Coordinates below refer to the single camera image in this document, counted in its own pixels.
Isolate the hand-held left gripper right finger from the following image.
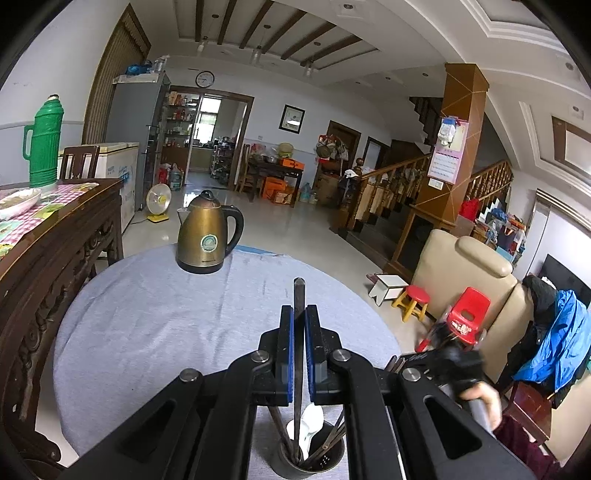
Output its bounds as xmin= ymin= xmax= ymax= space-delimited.
xmin=305 ymin=305 xmax=541 ymax=480

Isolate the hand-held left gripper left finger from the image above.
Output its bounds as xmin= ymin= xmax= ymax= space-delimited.
xmin=60 ymin=305 xmax=296 ymax=480

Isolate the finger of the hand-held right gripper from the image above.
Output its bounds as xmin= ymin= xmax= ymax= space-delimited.
xmin=387 ymin=353 xmax=435 ymax=376

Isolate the white plastic spoon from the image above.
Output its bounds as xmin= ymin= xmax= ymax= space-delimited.
xmin=300 ymin=403 xmax=325 ymax=437
xmin=286 ymin=418 xmax=319 ymax=460

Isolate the dark grey utensil holder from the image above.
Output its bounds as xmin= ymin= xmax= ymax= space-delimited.
xmin=270 ymin=429 xmax=346 ymax=480

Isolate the person's right forearm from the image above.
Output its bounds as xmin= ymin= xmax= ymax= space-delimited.
xmin=492 ymin=413 xmax=561 ymax=480

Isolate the person's right hand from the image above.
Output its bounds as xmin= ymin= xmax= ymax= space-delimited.
xmin=462 ymin=383 xmax=504 ymax=430

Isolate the red plastic child chair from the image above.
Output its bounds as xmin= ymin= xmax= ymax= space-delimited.
xmin=416 ymin=286 xmax=492 ymax=354

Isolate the red round stool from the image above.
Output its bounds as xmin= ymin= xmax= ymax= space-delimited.
xmin=392 ymin=285 xmax=431 ymax=324

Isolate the small white step stool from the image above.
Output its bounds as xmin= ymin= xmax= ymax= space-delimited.
xmin=368 ymin=273 xmax=409 ymax=305

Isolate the beige sofa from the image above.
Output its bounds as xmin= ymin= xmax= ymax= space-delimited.
xmin=411 ymin=228 xmax=536 ymax=384

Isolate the blue jacket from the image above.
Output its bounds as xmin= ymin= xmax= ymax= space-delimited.
xmin=515 ymin=288 xmax=591 ymax=384

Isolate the grey tablecloth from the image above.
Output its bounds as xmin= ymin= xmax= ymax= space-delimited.
xmin=52 ymin=244 xmax=402 ymax=480

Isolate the bronze electric kettle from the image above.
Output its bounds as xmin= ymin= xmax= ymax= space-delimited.
xmin=177 ymin=189 xmax=245 ymax=275

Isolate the orange cardboard box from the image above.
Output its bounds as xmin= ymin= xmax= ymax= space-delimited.
xmin=261 ymin=178 xmax=296 ymax=204

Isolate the wooden stair railing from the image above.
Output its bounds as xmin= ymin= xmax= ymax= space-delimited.
xmin=330 ymin=152 xmax=515 ymax=241

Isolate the dark wooden side table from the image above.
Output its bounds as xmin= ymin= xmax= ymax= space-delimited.
xmin=247 ymin=157 xmax=305 ymax=204

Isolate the small yellow electric fan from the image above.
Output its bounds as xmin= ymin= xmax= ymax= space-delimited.
xmin=146 ymin=182 xmax=172 ymax=223

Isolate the white chest freezer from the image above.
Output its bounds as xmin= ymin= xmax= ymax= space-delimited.
xmin=58 ymin=142 xmax=140 ymax=234

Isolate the carved wooden sideboard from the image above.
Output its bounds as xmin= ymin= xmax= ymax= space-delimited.
xmin=0 ymin=178 xmax=125 ymax=462

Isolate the pink patterned table cover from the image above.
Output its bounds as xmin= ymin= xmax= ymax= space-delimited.
xmin=0 ymin=182 xmax=100 ymax=259

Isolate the wooden chair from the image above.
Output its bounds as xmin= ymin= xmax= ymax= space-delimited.
xmin=59 ymin=145 xmax=101 ymax=181

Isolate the grey refrigerator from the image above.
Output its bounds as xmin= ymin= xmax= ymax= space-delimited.
xmin=105 ymin=70 xmax=171 ymax=185

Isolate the white plate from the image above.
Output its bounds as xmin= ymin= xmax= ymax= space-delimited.
xmin=0 ymin=188 xmax=42 ymax=221

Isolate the green thermos flask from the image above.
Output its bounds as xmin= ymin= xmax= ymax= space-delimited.
xmin=23 ymin=95 xmax=61 ymax=189

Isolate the brown wooden door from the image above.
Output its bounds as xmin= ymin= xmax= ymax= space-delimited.
xmin=82 ymin=4 xmax=152 ymax=145

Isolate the pink wall calendar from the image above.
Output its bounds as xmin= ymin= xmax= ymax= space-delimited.
xmin=426 ymin=116 xmax=471 ymax=185

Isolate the framed wall picture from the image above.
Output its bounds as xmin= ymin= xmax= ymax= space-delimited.
xmin=278 ymin=104 xmax=306 ymax=134

